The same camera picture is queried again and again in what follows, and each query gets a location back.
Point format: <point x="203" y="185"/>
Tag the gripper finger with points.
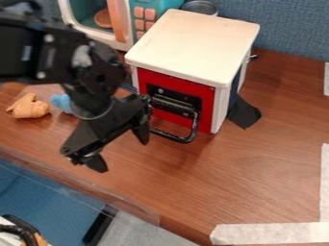
<point x="96" y="163"/>
<point x="143" y="131"/>

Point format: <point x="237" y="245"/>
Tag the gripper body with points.
<point x="109" y="123"/>

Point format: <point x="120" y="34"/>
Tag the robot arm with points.
<point x="55" y="54"/>

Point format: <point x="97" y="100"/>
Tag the drawer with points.
<point x="205" y="96"/>

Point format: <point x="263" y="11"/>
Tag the blue toy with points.
<point x="62" y="102"/>

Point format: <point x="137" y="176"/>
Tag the orange toy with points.
<point x="29" y="107"/>

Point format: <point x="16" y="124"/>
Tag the cabinet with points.
<point x="193" y="41"/>

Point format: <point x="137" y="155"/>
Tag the toy microwave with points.
<point x="128" y="19"/>

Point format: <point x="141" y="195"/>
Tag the silver pot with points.
<point x="200" y="7"/>

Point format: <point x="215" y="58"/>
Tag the white tape strip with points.
<point x="270" y="233"/>
<point x="324" y="182"/>

